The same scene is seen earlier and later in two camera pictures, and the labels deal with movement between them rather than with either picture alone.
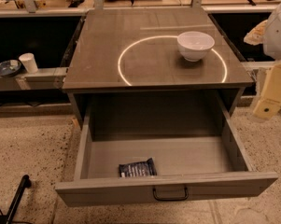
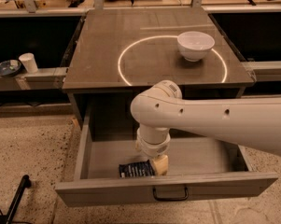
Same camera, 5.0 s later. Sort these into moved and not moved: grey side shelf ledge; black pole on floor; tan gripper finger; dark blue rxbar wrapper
Moved: tan gripper finger
Not moved: black pole on floor; grey side shelf ledge; dark blue rxbar wrapper
